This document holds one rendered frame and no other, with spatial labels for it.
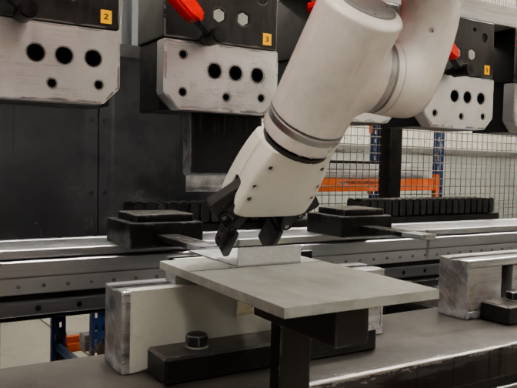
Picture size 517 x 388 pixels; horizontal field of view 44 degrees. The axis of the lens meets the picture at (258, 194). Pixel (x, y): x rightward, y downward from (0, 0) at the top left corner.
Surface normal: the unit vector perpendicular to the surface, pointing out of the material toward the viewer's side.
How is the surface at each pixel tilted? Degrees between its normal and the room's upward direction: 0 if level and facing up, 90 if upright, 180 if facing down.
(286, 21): 90
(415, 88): 110
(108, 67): 90
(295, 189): 132
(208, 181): 90
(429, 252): 90
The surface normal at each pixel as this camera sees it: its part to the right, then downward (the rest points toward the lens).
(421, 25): -0.87, 0.05
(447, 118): 0.52, 0.06
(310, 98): -0.38, 0.47
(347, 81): 0.15, 0.67
